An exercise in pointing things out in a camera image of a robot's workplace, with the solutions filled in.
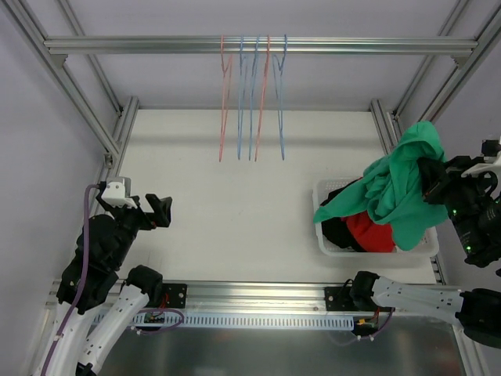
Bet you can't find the green tank top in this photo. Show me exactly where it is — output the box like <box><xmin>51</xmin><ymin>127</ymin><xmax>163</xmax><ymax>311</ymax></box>
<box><xmin>313</xmin><ymin>121</ymin><xmax>448</xmax><ymax>251</ymax></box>

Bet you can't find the red tank top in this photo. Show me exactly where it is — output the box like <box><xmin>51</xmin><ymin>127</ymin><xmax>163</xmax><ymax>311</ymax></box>
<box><xmin>342</xmin><ymin>211</ymin><xmax>395</xmax><ymax>254</ymax></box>

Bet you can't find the black tank top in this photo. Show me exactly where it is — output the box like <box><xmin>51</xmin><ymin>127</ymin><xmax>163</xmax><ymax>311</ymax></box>
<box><xmin>319</xmin><ymin>188</ymin><xmax>367</xmax><ymax>254</ymax></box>

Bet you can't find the pink hanger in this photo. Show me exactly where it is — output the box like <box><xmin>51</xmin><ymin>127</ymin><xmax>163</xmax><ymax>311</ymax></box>
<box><xmin>218</xmin><ymin>35</ymin><xmax>233</xmax><ymax>162</ymax></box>
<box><xmin>254</xmin><ymin>35</ymin><xmax>271</xmax><ymax>162</ymax></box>

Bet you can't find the blue hanger with red top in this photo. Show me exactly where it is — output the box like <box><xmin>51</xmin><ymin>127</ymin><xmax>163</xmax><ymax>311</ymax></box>
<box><xmin>236</xmin><ymin>35</ymin><xmax>248</xmax><ymax>160</ymax></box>

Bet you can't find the blue hanger with black top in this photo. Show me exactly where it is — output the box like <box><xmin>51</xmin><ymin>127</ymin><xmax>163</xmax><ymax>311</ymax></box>
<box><xmin>248</xmin><ymin>35</ymin><xmax>261</xmax><ymax>161</ymax></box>

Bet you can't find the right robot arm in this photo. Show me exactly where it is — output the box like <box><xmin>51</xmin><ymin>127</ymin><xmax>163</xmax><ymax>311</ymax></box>
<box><xmin>349</xmin><ymin>156</ymin><xmax>500</xmax><ymax>349</ymax></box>

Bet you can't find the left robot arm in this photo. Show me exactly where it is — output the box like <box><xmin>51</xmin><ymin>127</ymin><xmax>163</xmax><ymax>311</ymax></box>
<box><xmin>35</xmin><ymin>193</ymin><xmax>172</xmax><ymax>375</ymax></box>

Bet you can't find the white plastic basket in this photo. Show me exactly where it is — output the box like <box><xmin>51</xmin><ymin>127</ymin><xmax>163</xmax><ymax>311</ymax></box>
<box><xmin>312</xmin><ymin>177</ymin><xmax>439</xmax><ymax>260</ymax></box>

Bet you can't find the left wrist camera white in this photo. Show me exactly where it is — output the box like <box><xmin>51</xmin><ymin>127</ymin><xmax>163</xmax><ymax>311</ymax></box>
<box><xmin>96</xmin><ymin>176</ymin><xmax>138</xmax><ymax>212</ymax></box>

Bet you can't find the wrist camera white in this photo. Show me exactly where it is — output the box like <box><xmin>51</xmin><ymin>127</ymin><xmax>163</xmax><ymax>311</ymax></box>
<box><xmin>96</xmin><ymin>176</ymin><xmax>138</xmax><ymax>212</ymax></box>
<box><xmin>461</xmin><ymin>139</ymin><xmax>500</xmax><ymax>177</ymax></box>

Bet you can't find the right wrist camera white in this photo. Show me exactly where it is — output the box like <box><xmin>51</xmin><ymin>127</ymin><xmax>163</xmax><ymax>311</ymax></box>
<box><xmin>461</xmin><ymin>139</ymin><xmax>500</xmax><ymax>177</ymax></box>

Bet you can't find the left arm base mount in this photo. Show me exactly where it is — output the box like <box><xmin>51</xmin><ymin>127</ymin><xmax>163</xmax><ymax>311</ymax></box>
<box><xmin>126</xmin><ymin>265</ymin><xmax>187</xmax><ymax>309</ymax></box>

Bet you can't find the aluminium front rail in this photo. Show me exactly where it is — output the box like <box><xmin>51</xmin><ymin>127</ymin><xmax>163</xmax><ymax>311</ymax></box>
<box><xmin>45</xmin><ymin>277</ymin><xmax>463</xmax><ymax>311</ymax></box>

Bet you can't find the white slotted cable duct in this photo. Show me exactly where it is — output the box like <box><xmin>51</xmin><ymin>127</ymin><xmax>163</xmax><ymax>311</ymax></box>
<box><xmin>93</xmin><ymin>311</ymin><xmax>355</xmax><ymax>331</ymax></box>

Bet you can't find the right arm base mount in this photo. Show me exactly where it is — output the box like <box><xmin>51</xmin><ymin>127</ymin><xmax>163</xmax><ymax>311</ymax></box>
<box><xmin>323</xmin><ymin>271</ymin><xmax>380</xmax><ymax>312</ymax></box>

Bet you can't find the aluminium hanging rail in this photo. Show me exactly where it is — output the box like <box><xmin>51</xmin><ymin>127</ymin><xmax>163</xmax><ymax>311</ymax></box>
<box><xmin>44</xmin><ymin>35</ymin><xmax>479</xmax><ymax>56</ymax></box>

